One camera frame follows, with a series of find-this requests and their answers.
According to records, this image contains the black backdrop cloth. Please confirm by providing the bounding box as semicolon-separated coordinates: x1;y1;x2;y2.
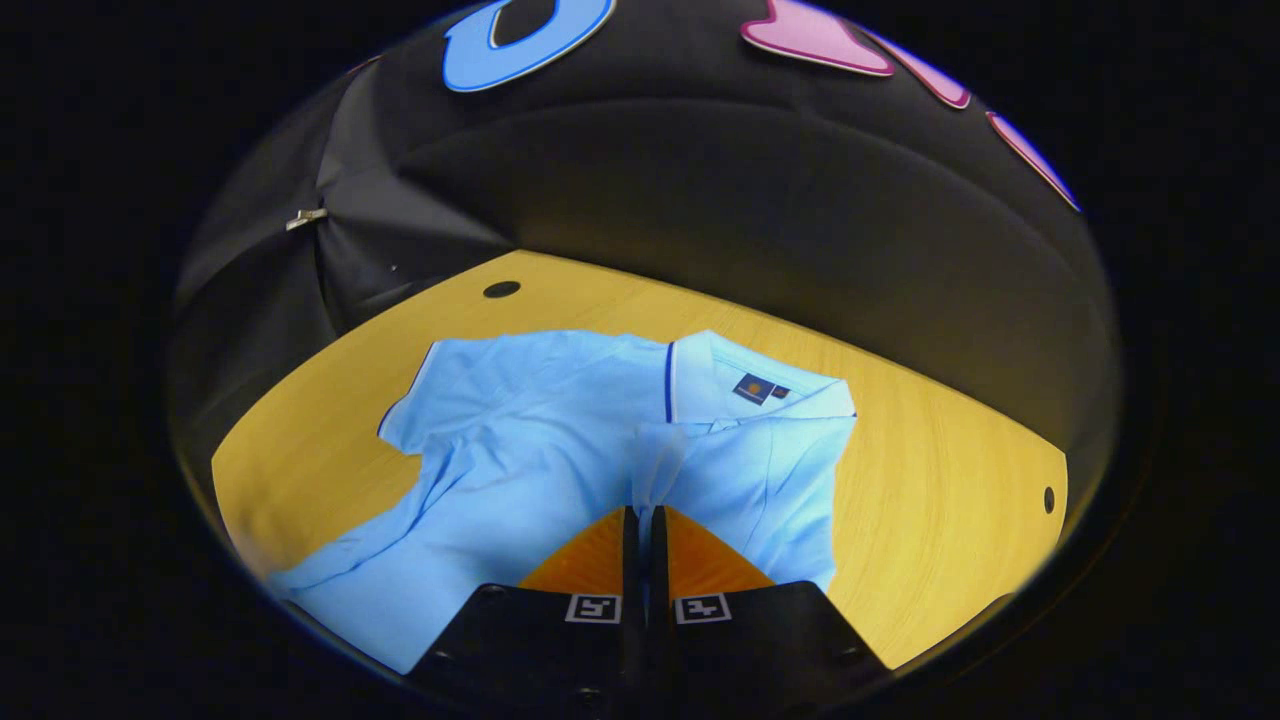
165;0;1121;521

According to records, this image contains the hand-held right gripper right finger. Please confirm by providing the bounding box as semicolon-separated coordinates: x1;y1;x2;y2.
648;505;891;720

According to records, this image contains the light blue T-shirt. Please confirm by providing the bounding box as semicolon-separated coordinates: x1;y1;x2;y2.
265;330;859;676

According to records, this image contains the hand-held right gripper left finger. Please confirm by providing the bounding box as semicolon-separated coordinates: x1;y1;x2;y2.
405;507;642;720

